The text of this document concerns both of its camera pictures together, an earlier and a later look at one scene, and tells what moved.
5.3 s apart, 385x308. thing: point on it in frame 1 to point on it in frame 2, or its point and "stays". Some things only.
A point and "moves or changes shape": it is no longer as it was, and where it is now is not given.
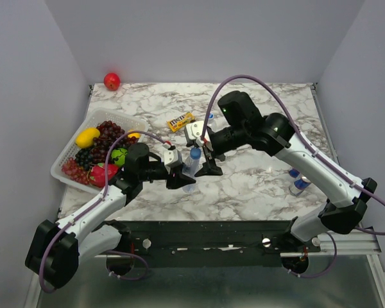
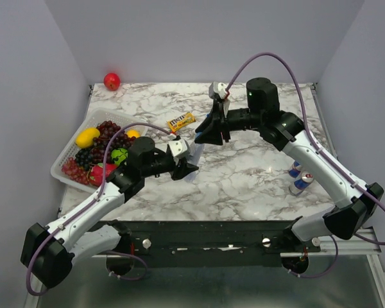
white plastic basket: [125, 119] stays
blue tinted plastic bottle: [190, 168] moves or changes shape
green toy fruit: [118, 156] stays
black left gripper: [179, 180] to [185, 169]
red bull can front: [299, 185] stays
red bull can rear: [294, 172] stays
